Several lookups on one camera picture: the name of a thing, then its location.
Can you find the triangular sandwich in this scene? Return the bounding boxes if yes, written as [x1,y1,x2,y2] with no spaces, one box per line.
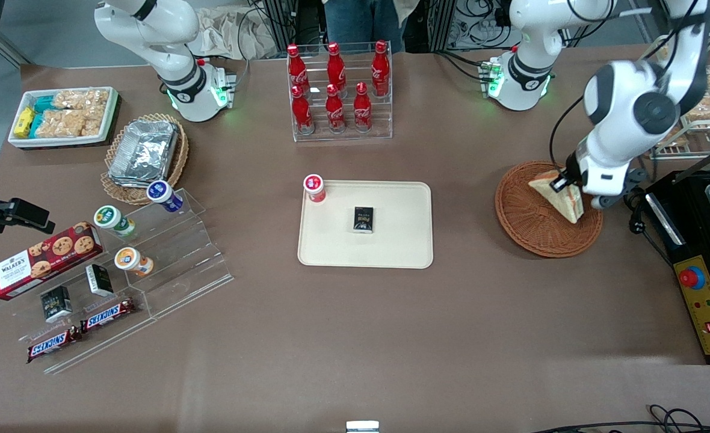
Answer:
[528,170,586,225]

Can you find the brown wicker basket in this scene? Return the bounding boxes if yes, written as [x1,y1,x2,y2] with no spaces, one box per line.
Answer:
[495,160,604,259]

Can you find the light wicker basket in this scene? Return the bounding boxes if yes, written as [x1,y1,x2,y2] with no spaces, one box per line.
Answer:
[100,112,190,206]

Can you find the beige plastic tray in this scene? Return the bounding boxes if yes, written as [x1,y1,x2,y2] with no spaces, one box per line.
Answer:
[297,180,434,269]

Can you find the red Walkers cookie box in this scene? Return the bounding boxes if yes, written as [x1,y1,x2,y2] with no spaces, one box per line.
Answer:
[0,222,105,301]

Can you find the white rectangular snack bin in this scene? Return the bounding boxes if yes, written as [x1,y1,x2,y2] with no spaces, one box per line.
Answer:
[7,86,120,149]

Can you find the green lid yogurt cup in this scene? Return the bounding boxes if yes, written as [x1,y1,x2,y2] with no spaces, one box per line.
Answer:
[93,204,137,237]

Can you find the small black box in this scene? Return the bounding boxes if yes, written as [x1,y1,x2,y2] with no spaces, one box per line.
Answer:
[85,263,114,297]
[352,206,375,234]
[40,285,73,324]

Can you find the yellow snack pack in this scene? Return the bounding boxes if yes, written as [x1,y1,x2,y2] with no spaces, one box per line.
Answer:
[14,106,36,139]

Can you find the clear rice cracker pack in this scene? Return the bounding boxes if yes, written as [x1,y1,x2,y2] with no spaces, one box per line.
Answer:
[35,109,88,139]
[82,105,110,137]
[53,88,110,111]

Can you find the orange lid yogurt cup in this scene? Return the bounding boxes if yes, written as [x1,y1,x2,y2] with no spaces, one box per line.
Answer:
[114,247,155,278]

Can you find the black control box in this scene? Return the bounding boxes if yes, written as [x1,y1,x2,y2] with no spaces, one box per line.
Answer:
[643,170,710,366]

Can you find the Snickers chocolate bar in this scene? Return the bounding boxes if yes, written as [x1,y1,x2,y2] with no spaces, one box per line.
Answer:
[26,326,82,364]
[79,298,137,334]

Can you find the stack of foil containers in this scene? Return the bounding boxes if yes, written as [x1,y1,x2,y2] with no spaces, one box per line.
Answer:
[108,120,179,189]

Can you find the red emergency stop button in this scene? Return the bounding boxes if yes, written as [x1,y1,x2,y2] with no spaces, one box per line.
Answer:
[678,264,706,291]

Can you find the blue lid yogurt cup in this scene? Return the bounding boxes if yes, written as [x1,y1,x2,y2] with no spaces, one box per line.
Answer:
[146,180,185,213]

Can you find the clear acrylic stepped stand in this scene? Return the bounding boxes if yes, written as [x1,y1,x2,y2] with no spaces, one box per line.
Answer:
[20,188,235,375]

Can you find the red cola bottle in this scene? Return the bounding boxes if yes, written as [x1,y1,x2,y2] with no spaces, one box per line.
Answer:
[286,43,309,92]
[353,82,373,133]
[325,84,347,134]
[371,40,391,98]
[327,41,348,92]
[290,85,315,135]

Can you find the clear acrylic bottle rack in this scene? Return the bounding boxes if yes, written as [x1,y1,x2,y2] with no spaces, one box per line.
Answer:
[286,41,394,143]

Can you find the red lid yogurt cup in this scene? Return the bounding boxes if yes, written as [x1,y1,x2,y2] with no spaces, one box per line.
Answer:
[303,174,327,206]

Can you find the standing person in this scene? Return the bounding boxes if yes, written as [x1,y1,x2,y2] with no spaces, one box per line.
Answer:
[323,0,416,54]

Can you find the crumpled beige paper bag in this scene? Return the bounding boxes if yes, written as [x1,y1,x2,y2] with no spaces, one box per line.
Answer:
[194,5,279,61]

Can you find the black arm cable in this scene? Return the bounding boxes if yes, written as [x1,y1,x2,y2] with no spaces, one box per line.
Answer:
[549,95,585,170]

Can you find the black cable with plug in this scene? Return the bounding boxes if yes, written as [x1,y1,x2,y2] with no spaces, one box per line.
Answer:
[627,186,676,266]

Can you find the black floor cable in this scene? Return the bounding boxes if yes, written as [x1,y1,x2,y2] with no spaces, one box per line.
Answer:
[529,404,710,433]

